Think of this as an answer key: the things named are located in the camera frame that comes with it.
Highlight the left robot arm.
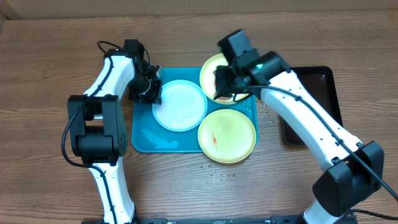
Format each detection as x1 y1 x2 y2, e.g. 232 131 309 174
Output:
61 39 162 223

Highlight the yellow-green plate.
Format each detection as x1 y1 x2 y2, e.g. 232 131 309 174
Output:
198 109 257 164
200 54 249 105

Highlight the light blue plate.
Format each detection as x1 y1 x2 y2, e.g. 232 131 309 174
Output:
152 80 208 132

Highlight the teal plastic tray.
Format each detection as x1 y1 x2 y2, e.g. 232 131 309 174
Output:
131 67 258 153

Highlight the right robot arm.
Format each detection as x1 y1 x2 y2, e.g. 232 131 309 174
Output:
215 29 384 223

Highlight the red and black sponge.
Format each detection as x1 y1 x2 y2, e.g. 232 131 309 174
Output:
213 70 218 96

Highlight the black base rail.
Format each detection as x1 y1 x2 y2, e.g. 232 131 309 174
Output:
81 215 358 224

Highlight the black rectangular tray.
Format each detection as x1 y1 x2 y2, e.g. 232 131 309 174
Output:
279 65 344 146

